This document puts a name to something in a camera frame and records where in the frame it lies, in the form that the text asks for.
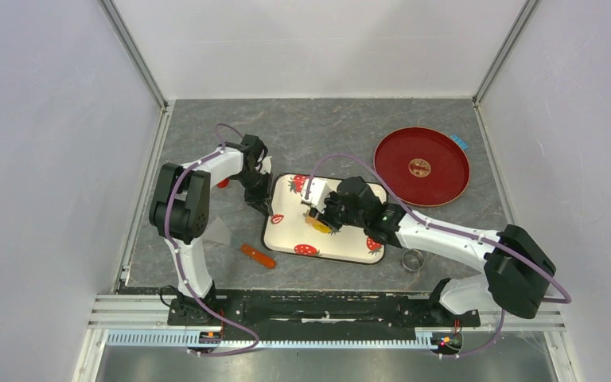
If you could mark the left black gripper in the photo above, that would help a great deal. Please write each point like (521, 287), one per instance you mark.
(262, 200)

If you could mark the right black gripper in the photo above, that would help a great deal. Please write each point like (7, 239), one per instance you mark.
(325, 216)

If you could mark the white strawberry print tray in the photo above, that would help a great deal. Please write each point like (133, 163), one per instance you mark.
(287, 230)

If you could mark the yellow dough piece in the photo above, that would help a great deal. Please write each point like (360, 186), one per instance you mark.
(323, 228)

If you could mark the wooden dough roller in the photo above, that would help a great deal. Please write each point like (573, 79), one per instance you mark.
(311, 217)

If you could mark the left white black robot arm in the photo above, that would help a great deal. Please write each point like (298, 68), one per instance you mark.
(180, 208)

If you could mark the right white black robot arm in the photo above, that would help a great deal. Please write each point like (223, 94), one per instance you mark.
(514, 273)

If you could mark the small red cap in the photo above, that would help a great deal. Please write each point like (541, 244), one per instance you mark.
(223, 184)

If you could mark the round red plate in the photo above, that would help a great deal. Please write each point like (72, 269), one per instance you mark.
(422, 166)

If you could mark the small blue plastic piece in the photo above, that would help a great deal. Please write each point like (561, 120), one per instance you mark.
(459, 142)

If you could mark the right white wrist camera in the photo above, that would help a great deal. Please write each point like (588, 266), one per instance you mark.
(314, 193)

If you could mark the orange handled metal scraper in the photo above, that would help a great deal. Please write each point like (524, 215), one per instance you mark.
(218, 232)

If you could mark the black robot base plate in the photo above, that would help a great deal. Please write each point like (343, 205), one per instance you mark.
(305, 315)

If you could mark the aluminium frame rail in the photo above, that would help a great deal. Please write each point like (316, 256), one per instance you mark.
(142, 321)

